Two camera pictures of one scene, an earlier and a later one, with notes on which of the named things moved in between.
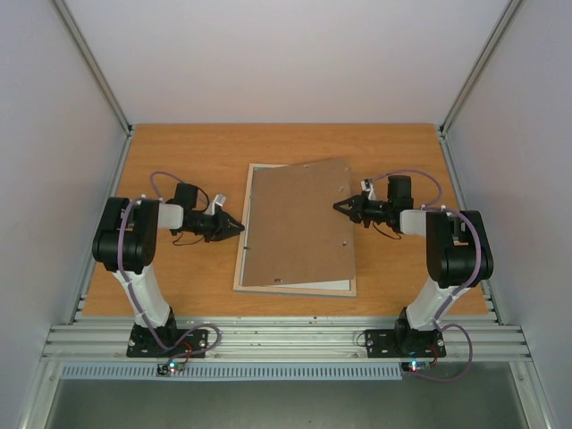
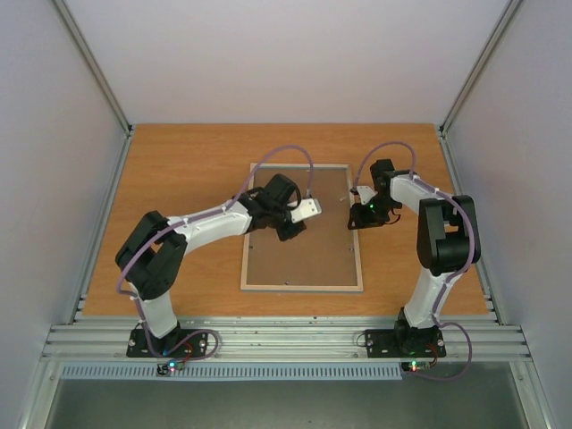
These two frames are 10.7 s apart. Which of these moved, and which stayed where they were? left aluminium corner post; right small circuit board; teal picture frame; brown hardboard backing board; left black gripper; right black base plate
Moved: left black gripper; teal picture frame
Stayed: right small circuit board; left aluminium corner post; right black base plate; brown hardboard backing board
